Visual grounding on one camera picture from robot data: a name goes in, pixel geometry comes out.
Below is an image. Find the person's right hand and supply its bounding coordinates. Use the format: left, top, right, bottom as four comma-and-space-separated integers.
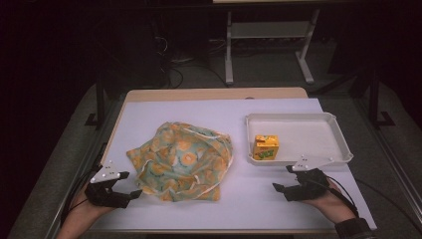
303, 180, 357, 225

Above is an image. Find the floral mesh drawstring bag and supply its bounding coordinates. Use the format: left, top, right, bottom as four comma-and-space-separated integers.
125, 120, 235, 203

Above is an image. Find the white metal stand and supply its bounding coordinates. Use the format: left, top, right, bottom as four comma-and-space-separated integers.
224, 9, 321, 86

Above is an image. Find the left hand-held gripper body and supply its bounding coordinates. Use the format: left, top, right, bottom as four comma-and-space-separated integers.
84, 159, 131, 210

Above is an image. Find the black metal post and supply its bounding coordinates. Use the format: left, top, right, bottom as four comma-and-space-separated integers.
367, 68, 396, 129
84, 71, 107, 129

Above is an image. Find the person's left hand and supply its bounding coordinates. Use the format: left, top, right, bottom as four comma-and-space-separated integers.
68, 183, 115, 222

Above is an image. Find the white table mat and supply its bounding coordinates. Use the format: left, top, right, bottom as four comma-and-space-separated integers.
90, 98, 378, 232

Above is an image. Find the hand-held gripper cable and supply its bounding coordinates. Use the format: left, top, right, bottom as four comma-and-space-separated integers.
59, 165, 103, 227
326, 174, 422, 233

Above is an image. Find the aluminium frame rail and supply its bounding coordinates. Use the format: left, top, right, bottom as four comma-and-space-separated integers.
350, 96, 422, 218
43, 98, 128, 239

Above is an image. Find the right hand-held gripper cable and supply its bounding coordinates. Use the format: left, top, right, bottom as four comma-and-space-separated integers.
326, 174, 422, 233

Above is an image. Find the left hand-held gripper cable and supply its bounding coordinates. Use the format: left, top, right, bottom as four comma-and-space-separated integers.
59, 165, 103, 227

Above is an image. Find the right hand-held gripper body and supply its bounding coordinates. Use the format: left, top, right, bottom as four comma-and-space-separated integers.
284, 153, 335, 202

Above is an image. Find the white plastic tray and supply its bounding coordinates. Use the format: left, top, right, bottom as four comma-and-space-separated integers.
244, 112, 354, 167

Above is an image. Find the yellow juice carton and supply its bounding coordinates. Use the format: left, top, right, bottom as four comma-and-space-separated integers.
252, 133, 281, 161

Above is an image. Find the bundle of floor cables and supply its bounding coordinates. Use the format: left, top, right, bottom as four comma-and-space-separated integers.
150, 33, 230, 90

